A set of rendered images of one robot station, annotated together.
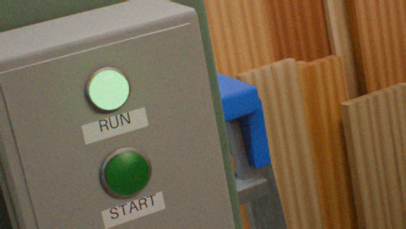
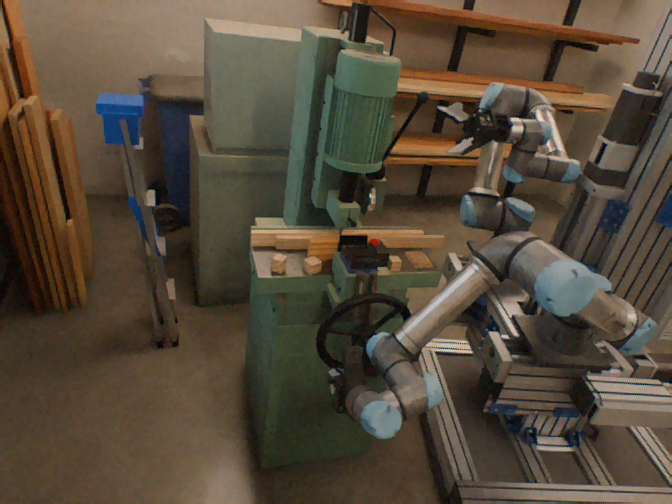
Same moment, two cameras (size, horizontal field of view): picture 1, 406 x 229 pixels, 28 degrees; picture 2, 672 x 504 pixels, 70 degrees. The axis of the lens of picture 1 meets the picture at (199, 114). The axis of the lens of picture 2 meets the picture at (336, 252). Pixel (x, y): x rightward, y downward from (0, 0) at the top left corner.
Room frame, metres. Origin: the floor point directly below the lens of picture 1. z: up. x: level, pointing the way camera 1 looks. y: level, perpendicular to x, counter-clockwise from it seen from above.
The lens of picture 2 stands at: (0.41, 1.79, 1.68)
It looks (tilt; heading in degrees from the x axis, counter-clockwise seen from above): 30 degrees down; 270
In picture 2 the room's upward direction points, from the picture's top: 10 degrees clockwise
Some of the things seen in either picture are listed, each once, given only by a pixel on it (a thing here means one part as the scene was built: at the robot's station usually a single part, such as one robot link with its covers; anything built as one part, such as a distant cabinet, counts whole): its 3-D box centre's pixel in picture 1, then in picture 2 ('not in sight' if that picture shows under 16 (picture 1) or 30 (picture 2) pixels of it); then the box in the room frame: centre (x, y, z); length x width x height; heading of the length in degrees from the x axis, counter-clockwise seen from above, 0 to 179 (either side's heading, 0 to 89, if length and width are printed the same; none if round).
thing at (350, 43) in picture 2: not in sight; (357, 35); (0.45, 0.27, 1.54); 0.08 x 0.08 x 0.17; 20
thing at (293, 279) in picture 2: not in sight; (349, 272); (0.35, 0.49, 0.87); 0.61 x 0.30 x 0.06; 20
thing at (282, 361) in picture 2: not in sight; (310, 346); (0.44, 0.28, 0.36); 0.58 x 0.45 x 0.71; 110
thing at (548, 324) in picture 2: not in sight; (566, 326); (-0.32, 0.59, 0.87); 0.15 x 0.15 x 0.10
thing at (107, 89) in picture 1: (109, 90); not in sight; (0.34, 0.04, 1.46); 0.02 x 0.01 x 0.02; 110
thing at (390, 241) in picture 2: not in sight; (363, 241); (0.31, 0.37, 0.92); 0.60 x 0.02 x 0.04; 20
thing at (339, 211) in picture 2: not in sight; (342, 210); (0.40, 0.38, 1.03); 0.14 x 0.07 x 0.09; 110
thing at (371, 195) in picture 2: not in sight; (367, 198); (0.32, 0.23, 1.02); 0.12 x 0.03 x 0.12; 110
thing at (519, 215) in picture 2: not in sight; (514, 218); (-0.25, 0.10, 0.98); 0.13 x 0.12 x 0.14; 0
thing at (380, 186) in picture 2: not in sight; (370, 192); (0.31, 0.17, 1.02); 0.09 x 0.07 x 0.12; 20
